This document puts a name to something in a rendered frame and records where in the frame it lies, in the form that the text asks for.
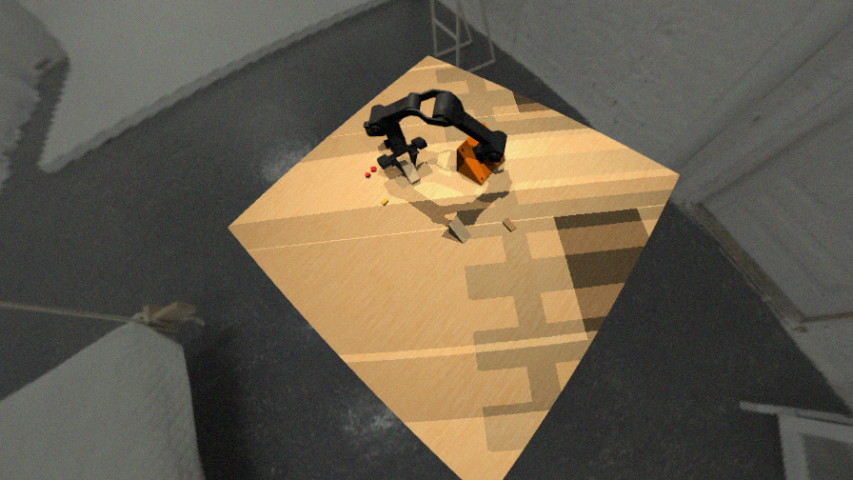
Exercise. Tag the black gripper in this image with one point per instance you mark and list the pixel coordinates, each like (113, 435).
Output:
(400, 147)

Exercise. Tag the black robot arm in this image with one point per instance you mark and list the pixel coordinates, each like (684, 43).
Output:
(448, 112)

